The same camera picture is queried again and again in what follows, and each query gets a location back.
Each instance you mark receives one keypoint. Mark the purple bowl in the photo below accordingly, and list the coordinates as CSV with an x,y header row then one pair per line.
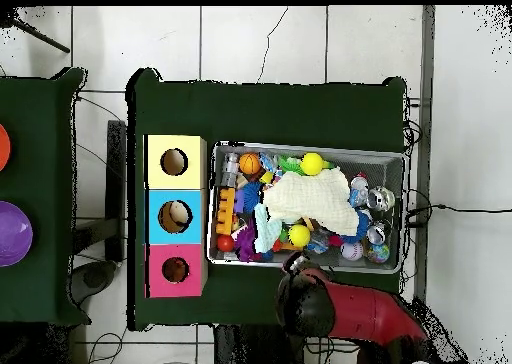
x,y
14,234

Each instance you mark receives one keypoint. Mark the green spiky ball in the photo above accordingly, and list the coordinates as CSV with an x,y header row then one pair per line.
x,y
290,164

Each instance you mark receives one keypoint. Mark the orange toy basketball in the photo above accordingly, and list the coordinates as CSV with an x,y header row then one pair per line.
x,y
250,164

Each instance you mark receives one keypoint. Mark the dark green side table cloth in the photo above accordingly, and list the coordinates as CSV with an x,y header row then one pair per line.
x,y
40,220

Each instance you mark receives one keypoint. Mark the wooden box with three holes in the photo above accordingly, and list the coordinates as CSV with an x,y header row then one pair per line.
x,y
176,184

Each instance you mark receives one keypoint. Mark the large yellow ball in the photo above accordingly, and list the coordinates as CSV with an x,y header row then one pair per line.
x,y
312,164

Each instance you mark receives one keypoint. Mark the orange bowl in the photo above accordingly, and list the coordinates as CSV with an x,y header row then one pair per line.
x,y
3,148

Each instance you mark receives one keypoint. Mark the clear mesh bin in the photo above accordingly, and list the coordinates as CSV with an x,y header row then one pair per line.
x,y
390,168

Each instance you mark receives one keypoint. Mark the purple spiky toy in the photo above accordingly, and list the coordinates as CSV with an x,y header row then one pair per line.
x,y
244,244

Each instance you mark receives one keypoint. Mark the orange building block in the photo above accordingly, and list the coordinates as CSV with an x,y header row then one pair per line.
x,y
224,216

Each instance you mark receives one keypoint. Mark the light teal waffle cloth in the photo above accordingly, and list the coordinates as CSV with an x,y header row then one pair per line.
x,y
267,230

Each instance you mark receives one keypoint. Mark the blue spiky ball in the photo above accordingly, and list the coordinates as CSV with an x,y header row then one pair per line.
x,y
252,192

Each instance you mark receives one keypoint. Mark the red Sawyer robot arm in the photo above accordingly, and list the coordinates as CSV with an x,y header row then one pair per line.
x,y
360,312

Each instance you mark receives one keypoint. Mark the cream waffle cloth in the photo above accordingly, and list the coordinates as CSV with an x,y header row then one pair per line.
x,y
312,200

